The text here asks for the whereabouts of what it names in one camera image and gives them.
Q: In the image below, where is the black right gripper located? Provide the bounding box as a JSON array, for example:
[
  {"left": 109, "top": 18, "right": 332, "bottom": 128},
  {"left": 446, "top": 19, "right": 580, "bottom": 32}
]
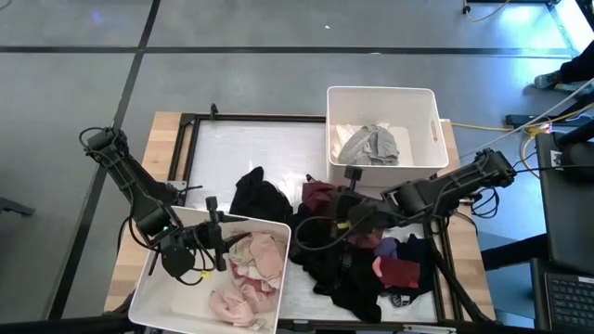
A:
[{"left": 324, "top": 165, "right": 395, "bottom": 238}]

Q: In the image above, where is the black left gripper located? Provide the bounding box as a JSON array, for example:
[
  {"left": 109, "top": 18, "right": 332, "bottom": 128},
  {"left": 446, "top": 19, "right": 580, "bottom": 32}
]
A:
[{"left": 185, "top": 196, "right": 252, "bottom": 273}]

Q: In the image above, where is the light pink garment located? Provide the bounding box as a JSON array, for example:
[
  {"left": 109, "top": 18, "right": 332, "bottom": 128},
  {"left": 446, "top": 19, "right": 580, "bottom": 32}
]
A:
[{"left": 228, "top": 231, "right": 287, "bottom": 289}]

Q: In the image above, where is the purple garment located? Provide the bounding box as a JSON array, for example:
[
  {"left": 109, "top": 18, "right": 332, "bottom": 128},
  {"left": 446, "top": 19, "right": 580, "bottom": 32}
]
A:
[{"left": 372, "top": 236, "right": 401, "bottom": 260}]

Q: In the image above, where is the pink garment red trim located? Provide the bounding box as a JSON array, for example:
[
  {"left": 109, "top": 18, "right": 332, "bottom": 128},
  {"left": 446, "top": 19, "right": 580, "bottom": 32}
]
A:
[{"left": 229, "top": 262, "right": 276, "bottom": 299}]

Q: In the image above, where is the light grey garment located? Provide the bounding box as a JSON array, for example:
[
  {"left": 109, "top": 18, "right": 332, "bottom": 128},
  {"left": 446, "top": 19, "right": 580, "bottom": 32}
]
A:
[{"left": 337, "top": 123, "right": 401, "bottom": 167}]

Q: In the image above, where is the maroon garment pink edge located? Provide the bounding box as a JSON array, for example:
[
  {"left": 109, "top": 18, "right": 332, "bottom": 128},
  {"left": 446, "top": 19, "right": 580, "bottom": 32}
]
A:
[{"left": 370, "top": 255, "right": 422, "bottom": 290}]

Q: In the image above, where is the large black garment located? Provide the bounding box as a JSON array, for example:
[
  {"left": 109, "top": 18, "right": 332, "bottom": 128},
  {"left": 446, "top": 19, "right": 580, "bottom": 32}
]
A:
[{"left": 286, "top": 203, "right": 387, "bottom": 325}]

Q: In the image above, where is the white perforated plastic bin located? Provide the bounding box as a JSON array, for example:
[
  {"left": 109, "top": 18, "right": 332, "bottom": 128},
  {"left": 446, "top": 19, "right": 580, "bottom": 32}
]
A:
[
  {"left": 325, "top": 85, "right": 450, "bottom": 188},
  {"left": 127, "top": 205, "right": 292, "bottom": 334}
]

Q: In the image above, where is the black diagonal support strut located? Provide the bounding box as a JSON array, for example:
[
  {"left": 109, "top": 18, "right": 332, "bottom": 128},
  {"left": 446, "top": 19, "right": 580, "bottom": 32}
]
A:
[{"left": 420, "top": 222, "right": 496, "bottom": 324}]

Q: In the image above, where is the black power strip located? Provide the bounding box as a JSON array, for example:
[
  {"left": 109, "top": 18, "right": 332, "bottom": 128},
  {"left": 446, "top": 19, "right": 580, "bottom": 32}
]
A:
[{"left": 504, "top": 113, "right": 554, "bottom": 129}]

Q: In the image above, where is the dark grey floor object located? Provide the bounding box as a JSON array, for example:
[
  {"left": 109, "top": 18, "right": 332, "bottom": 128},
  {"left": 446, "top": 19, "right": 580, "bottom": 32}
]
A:
[{"left": 0, "top": 196, "right": 36, "bottom": 217}]

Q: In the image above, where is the person's shoe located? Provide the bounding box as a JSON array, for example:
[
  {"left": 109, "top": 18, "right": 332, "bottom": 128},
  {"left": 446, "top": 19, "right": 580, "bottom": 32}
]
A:
[{"left": 533, "top": 70, "right": 563, "bottom": 91}]

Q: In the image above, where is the black laptop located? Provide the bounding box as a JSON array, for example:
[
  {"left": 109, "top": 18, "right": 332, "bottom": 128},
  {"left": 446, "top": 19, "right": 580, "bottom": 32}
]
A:
[{"left": 530, "top": 257, "right": 594, "bottom": 334}]

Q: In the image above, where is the person's leg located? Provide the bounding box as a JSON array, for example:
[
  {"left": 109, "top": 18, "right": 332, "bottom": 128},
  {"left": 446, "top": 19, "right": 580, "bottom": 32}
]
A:
[{"left": 558, "top": 40, "right": 594, "bottom": 85}]

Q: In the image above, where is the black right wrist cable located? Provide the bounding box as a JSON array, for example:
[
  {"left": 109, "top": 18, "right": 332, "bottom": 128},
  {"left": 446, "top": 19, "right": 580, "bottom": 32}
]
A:
[{"left": 293, "top": 213, "right": 355, "bottom": 252}]

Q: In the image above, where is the blue cable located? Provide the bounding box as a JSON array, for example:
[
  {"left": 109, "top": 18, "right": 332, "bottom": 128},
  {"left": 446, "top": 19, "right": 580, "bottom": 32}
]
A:
[{"left": 471, "top": 185, "right": 501, "bottom": 220}]

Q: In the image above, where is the white cable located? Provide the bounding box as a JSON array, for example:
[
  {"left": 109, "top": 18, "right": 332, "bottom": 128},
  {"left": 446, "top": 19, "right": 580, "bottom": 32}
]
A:
[{"left": 458, "top": 77, "right": 594, "bottom": 160}]

